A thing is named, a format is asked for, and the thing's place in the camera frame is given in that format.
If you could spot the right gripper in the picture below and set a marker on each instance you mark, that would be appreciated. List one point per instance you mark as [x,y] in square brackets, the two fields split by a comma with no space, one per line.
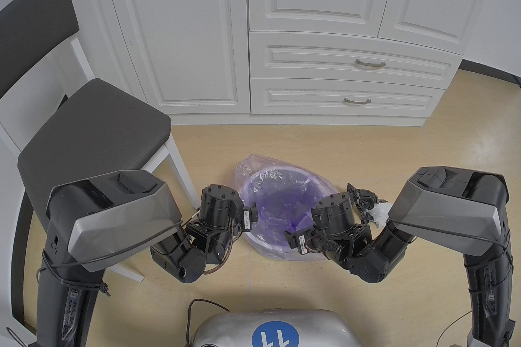
[303,241]

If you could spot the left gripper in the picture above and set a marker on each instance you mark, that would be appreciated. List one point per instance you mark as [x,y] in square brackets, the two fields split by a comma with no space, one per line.
[247,220]

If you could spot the purple plastic bag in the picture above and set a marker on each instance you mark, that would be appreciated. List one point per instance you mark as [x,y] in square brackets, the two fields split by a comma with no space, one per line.
[285,191]

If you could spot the black plastic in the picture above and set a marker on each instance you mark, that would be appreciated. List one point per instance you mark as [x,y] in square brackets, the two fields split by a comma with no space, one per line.
[366,197]

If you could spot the white paper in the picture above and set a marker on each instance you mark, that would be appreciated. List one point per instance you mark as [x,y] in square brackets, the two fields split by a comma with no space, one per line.
[381,213]

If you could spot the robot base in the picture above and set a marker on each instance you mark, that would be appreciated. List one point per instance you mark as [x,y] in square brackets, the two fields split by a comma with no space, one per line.
[276,329]

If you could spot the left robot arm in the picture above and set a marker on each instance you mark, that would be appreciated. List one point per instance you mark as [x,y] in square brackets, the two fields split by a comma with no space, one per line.
[118,215]

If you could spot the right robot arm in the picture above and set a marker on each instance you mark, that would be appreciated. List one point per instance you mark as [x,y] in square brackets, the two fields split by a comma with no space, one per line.
[447,207]

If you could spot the white trash bin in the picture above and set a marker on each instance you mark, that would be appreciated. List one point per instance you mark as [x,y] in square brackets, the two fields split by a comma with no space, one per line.
[268,247]

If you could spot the grey cushioned white chair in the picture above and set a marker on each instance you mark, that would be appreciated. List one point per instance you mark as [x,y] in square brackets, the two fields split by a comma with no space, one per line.
[97,121]

